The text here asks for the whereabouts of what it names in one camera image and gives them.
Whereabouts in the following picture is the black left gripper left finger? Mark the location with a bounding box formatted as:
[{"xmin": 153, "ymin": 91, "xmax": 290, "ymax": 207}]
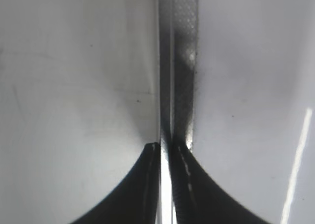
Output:
[{"xmin": 74, "ymin": 142, "xmax": 160, "ymax": 224}]

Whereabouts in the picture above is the white whiteboard with grey frame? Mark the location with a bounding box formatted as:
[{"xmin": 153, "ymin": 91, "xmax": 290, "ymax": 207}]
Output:
[{"xmin": 0, "ymin": 0, "xmax": 200, "ymax": 224}]

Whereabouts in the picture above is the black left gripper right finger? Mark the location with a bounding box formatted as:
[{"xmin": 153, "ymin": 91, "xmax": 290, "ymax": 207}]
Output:
[{"xmin": 169, "ymin": 140, "xmax": 266, "ymax": 224}]

